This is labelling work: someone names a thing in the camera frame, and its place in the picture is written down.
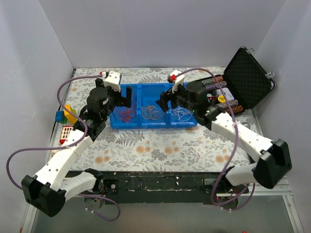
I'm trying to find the white cable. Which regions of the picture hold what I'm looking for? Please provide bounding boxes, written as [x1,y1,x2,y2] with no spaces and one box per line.
[170,108,195,122]

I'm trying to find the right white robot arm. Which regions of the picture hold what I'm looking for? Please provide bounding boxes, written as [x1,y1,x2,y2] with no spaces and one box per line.
[156,81,292,193]

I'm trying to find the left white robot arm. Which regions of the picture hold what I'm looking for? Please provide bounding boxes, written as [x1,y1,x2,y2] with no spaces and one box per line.
[21,72,132,217]

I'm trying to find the left blue bin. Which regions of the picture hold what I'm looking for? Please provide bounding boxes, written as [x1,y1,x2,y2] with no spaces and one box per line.
[109,84,138,130]

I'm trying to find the blue bin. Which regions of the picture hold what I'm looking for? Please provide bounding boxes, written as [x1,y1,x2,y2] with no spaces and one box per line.
[165,82,198,128]
[109,84,138,130]
[139,83,167,129]

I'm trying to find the right blue bin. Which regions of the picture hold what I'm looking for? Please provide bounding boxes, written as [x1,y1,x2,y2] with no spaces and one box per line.
[165,82,198,128]

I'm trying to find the middle blue bin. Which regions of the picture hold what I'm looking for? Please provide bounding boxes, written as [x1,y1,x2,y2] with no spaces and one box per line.
[139,83,167,129]

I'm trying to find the yellow dealer chip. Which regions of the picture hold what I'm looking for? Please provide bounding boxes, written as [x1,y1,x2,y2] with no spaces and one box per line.
[218,95,226,103]

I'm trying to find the colourful block stack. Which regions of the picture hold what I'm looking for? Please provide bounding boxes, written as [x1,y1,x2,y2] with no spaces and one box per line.
[55,110,77,124]

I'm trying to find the floral table mat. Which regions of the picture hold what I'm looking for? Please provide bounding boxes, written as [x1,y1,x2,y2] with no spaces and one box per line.
[46,67,258,172]

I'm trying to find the red white window block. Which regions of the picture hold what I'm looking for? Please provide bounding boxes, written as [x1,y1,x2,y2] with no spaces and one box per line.
[59,125,73,145]

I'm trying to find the black poker chip case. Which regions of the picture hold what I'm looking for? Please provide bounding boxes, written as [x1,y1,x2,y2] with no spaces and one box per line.
[199,46,277,116]

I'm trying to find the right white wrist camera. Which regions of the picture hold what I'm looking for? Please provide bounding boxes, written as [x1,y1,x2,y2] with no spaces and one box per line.
[168,70,185,94]

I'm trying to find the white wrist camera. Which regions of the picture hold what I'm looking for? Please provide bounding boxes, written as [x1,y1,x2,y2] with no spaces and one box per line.
[168,70,185,94]
[100,71,122,93]

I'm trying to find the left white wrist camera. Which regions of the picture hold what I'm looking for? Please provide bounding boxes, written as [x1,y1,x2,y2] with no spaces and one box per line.
[100,71,122,93]

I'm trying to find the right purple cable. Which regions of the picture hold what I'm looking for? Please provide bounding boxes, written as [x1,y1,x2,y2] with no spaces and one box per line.
[178,67,256,211]

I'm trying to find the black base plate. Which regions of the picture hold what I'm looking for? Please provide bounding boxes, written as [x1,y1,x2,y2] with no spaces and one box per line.
[43,171,249,206]

